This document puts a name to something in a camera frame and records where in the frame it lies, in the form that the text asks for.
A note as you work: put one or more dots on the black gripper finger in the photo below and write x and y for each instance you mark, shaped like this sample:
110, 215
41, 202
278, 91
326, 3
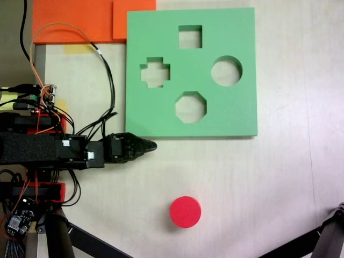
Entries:
134, 153
138, 142

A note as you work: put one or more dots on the red cylinder block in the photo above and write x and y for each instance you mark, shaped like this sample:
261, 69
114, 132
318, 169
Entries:
185, 211

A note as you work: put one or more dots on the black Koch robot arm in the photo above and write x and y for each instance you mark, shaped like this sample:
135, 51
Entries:
27, 147

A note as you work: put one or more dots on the large orange foam block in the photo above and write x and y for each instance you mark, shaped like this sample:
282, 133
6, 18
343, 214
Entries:
72, 18

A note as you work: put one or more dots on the small yellow tape piece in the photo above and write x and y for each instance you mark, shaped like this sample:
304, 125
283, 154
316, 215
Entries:
61, 103

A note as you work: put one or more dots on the circuit board with green terminal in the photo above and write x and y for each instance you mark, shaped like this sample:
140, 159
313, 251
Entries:
45, 94

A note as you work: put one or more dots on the green shape sorting board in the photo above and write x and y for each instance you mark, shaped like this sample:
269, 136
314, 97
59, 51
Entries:
228, 113

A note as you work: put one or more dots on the black tripod strut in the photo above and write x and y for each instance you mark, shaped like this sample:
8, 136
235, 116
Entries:
94, 242
293, 244

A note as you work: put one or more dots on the thick black tripod tube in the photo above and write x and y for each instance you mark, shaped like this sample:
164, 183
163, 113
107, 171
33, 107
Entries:
57, 236

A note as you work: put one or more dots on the yellow tape strip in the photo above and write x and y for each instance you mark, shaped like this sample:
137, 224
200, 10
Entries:
78, 49

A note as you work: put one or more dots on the yellow sticky note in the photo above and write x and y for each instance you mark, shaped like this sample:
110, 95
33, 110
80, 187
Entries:
9, 97

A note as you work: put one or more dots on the black circuit board with capacitors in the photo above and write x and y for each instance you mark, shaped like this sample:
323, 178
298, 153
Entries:
20, 221

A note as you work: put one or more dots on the black tripod leg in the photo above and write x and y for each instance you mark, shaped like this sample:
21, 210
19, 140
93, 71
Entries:
332, 231

